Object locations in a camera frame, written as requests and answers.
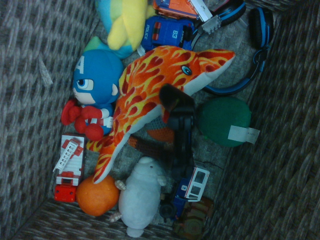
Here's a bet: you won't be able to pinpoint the black gamepad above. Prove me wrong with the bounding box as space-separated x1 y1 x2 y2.
159 84 197 181

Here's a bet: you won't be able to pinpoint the grey wicker basket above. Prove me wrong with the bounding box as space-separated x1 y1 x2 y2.
0 0 320 240

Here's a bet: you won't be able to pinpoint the orange brown knitted toy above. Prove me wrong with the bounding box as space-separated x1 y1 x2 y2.
128 121 176 156

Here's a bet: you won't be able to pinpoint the orange flame dolphin plush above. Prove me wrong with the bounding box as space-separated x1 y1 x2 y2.
85 45 237 185

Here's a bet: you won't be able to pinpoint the green plush ball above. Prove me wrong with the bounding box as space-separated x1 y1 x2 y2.
198 96 261 149

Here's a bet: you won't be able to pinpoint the blue white mail truck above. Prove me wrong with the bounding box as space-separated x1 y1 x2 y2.
159 165 211 223

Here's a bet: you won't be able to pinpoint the Captain America plush doll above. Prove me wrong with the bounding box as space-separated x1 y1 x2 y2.
60 48 125 141

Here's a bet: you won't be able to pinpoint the white plush seal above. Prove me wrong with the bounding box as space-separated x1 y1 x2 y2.
108 155 168 239

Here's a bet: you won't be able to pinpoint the blue police toy car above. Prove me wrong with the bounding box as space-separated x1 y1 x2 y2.
139 15 196 53

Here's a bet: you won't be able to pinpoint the orange ball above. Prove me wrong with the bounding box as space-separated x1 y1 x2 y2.
75 174 121 217

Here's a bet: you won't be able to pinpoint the red white fire truck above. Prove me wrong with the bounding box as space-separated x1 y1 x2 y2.
52 133 87 203

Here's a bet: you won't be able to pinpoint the yellow blue plush toy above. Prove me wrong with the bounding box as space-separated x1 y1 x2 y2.
95 0 156 60

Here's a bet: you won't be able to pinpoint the brown green toy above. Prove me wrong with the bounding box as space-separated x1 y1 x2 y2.
173 197 215 239

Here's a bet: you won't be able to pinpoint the orange toy truck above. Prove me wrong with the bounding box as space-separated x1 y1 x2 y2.
152 0 224 35

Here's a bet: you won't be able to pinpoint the black blue headphones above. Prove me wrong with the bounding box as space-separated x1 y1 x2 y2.
192 0 275 96

